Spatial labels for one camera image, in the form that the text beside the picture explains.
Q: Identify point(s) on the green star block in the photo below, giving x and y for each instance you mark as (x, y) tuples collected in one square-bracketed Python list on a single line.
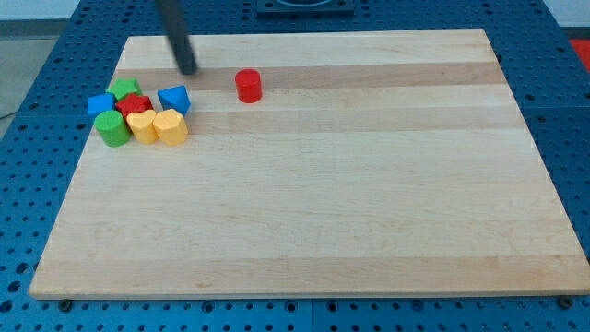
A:
[(122, 87)]

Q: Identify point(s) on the blue cube block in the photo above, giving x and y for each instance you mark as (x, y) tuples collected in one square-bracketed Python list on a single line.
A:
[(100, 103)]

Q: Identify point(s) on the blue triangle block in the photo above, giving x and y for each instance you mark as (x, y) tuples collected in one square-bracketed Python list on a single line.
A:
[(176, 98)]

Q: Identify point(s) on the red star block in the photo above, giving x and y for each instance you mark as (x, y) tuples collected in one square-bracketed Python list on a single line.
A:
[(133, 103)]

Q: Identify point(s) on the red cylinder block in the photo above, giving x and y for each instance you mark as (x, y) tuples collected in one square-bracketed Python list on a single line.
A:
[(248, 85)]

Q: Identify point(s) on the yellow heart block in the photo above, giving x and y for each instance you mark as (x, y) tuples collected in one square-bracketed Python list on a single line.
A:
[(141, 125)]

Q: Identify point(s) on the green cylinder block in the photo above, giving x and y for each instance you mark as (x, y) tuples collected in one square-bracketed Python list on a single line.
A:
[(112, 128)]

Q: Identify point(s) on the light wooden board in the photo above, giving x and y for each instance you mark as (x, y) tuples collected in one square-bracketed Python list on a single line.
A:
[(377, 164)]

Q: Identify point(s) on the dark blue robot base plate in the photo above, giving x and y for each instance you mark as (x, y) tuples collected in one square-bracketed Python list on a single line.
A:
[(303, 7)]

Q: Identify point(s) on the yellow hexagon block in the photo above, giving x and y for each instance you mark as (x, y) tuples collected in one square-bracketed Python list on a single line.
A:
[(170, 127)]

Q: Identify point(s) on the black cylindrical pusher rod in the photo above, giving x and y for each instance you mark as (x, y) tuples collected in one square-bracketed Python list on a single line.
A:
[(172, 18)]

